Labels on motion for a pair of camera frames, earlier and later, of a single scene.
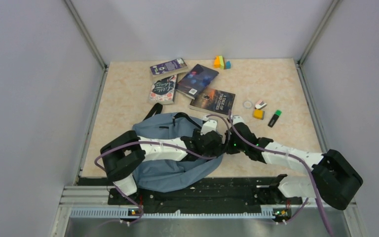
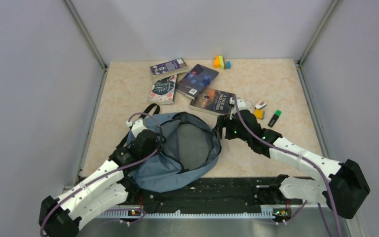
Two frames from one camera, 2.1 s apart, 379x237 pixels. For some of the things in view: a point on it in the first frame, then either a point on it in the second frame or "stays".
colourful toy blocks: (220, 62) stays
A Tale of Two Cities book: (214, 101) stays
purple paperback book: (169, 68) stays
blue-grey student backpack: (160, 176) stays
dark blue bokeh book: (196, 80) stays
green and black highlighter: (277, 114) stays
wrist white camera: (209, 126) -> (137, 127)
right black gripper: (229, 148) -> (224, 121)
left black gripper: (213, 151) -> (156, 144)
